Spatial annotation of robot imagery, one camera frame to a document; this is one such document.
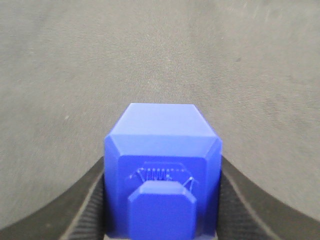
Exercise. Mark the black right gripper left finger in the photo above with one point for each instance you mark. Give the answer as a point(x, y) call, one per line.
point(77, 214)

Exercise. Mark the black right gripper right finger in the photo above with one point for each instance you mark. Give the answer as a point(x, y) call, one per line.
point(247, 212)

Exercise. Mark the blue plastic bottle-shaped part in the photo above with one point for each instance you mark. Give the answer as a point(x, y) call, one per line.
point(162, 170)

